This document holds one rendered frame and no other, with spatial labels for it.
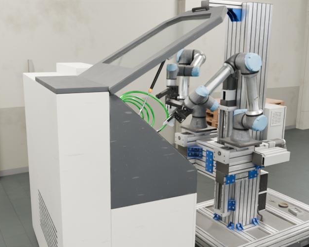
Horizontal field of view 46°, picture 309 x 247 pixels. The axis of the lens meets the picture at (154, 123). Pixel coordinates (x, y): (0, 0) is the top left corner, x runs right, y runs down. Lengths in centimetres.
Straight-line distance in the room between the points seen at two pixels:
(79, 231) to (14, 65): 320
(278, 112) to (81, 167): 176
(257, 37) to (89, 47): 290
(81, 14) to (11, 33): 96
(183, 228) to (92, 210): 65
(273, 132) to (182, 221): 117
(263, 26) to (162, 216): 160
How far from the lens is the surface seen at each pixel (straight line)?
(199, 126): 303
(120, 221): 221
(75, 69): 265
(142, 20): 562
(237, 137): 267
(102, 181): 207
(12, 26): 498
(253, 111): 254
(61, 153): 195
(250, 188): 317
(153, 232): 234
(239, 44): 290
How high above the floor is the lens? 172
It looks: 12 degrees down
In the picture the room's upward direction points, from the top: 1 degrees clockwise
